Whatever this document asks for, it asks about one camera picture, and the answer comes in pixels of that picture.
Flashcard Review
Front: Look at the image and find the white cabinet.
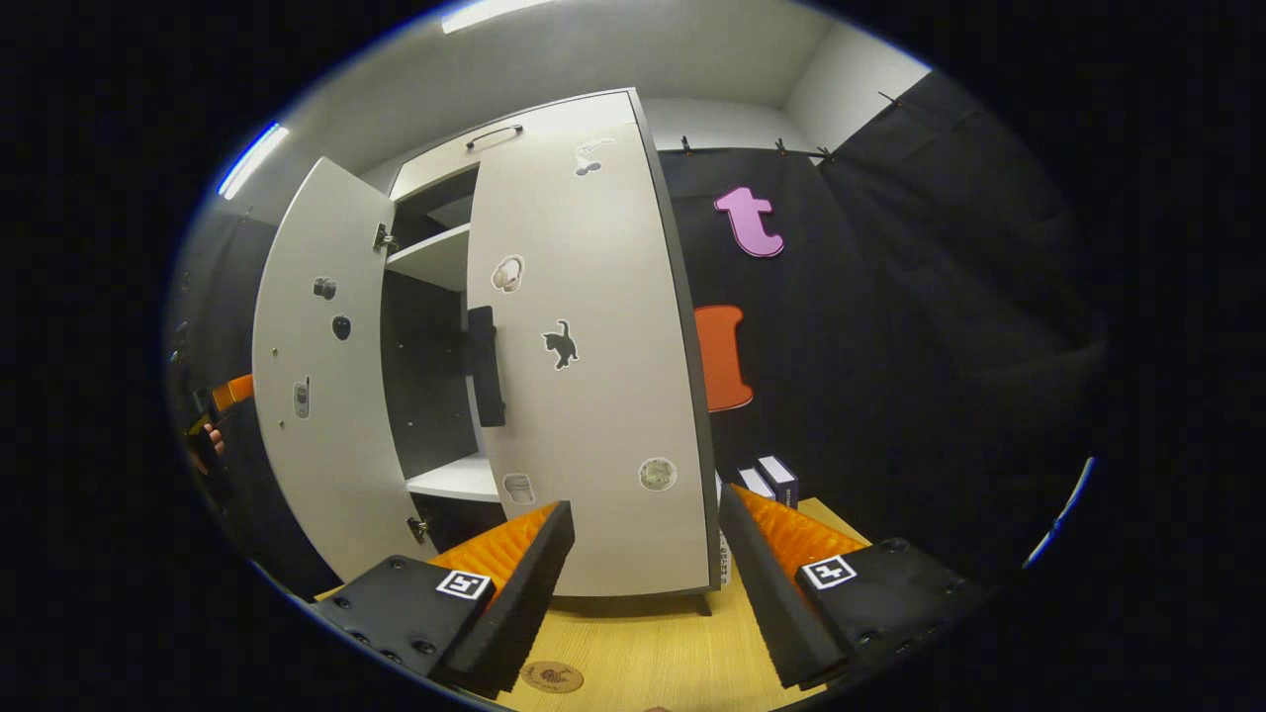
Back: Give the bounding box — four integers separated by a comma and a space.
381, 89, 723, 619

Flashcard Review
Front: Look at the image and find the dark purple book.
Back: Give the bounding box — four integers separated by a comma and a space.
757, 455, 800, 510

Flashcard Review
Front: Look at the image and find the ceiling light panel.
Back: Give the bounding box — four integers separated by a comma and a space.
218, 123, 290, 201
441, 0, 555, 35

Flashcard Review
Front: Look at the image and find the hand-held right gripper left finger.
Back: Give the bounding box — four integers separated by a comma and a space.
315, 499, 577, 701

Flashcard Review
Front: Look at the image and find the white cabinet door black handle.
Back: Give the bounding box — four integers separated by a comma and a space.
465, 119, 721, 598

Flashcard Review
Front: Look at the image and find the white cabinet shelf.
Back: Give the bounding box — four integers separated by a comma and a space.
384, 223, 472, 293
406, 455, 503, 503

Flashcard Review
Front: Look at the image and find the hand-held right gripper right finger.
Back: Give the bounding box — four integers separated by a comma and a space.
714, 483, 985, 693

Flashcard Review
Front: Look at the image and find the white cabinet drawer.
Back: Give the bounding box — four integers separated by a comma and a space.
389, 91, 639, 201

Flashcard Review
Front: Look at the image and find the round wooden coaster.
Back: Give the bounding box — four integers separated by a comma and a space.
520, 661, 585, 694

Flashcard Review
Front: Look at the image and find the white book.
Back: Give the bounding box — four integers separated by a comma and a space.
714, 473, 734, 590

